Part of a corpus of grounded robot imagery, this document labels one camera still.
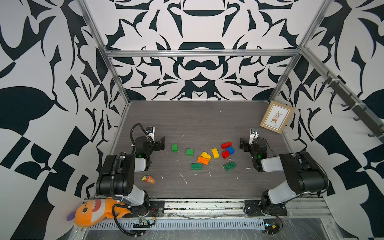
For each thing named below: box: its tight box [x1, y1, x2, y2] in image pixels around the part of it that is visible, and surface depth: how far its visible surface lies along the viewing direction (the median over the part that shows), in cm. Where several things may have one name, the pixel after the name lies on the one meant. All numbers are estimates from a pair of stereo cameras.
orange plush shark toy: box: [66, 197, 132, 228], surface depth 68 cm
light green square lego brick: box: [171, 143, 178, 153], surface depth 95 cm
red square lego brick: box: [221, 150, 230, 160], surface depth 93 cm
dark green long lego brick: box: [191, 163, 203, 170], surface depth 89 cm
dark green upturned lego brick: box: [224, 161, 237, 171], surface depth 89 cm
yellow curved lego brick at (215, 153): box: [211, 148, 220, 159], surface depth 93 cm
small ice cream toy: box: [141, 174, 156, 184], surface depth 83 cm
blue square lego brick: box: [227, 146, 236, 155], surface depth 95 cm
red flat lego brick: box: [221, 141, 232, 150], surface depth 96 cm
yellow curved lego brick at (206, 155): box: [200, 151, 212, 160], surface depth 93 cm
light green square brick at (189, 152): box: [186, 148, 194, 157], surface depth 93 cm
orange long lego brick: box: [197, 156, 210, 165], surface depth 91 cm
